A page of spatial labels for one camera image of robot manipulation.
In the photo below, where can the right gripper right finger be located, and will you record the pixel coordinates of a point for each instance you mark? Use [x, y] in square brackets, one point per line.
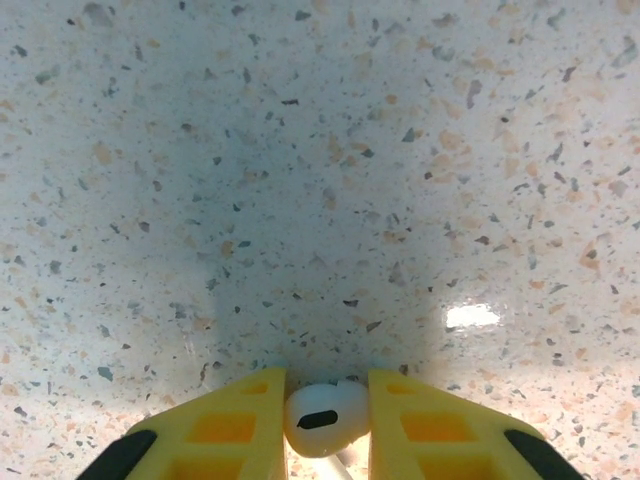
[435, 440]

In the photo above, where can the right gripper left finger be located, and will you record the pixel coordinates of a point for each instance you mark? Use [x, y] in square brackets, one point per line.
[220, 435]

